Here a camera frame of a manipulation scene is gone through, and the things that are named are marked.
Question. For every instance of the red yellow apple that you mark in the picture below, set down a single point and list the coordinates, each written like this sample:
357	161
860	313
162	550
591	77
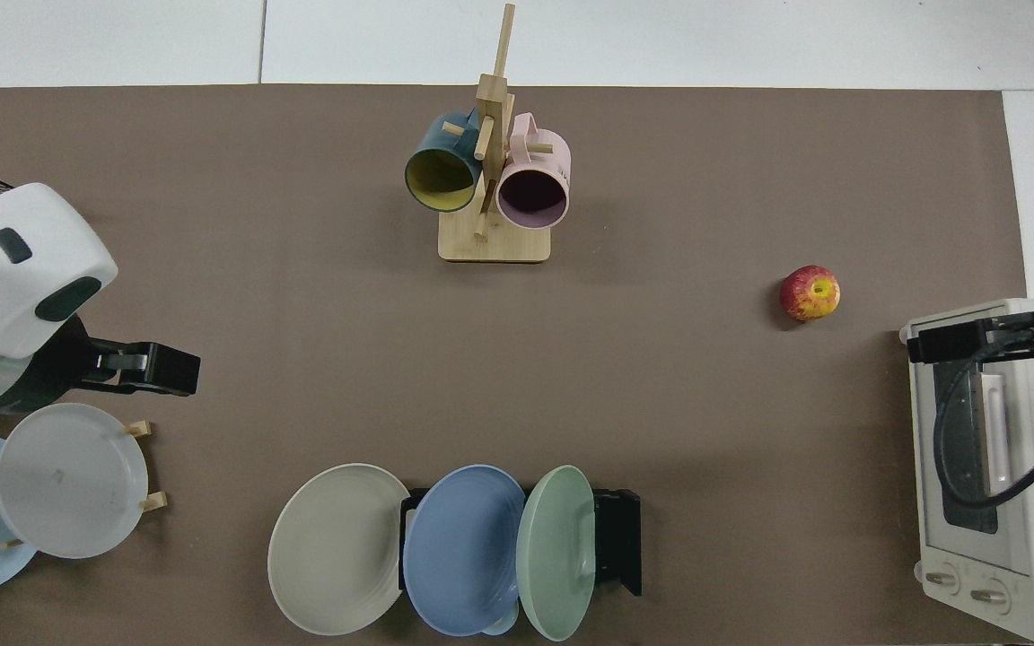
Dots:
810	293

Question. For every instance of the wooden plate rack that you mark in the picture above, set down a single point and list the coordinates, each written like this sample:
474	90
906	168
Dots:
153	501

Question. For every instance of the grey plate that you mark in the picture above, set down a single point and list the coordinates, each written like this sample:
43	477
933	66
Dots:
68	480

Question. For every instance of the beige plate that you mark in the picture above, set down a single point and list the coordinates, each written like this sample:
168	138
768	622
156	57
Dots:
337	549

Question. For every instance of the black dish rack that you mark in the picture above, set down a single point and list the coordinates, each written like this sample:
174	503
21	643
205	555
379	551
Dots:
620	538

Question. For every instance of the pale green plate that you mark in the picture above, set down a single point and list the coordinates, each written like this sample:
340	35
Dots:
555	552

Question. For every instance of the brown table cloth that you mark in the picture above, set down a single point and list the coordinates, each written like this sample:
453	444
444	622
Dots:
661	404

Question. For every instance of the dark teal mug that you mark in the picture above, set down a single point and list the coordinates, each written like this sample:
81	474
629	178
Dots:
438	179

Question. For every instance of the wooden cup stand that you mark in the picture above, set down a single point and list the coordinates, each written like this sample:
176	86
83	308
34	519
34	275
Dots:
495	244

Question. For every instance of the pink mug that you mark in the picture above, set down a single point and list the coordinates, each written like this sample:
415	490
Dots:
530	193

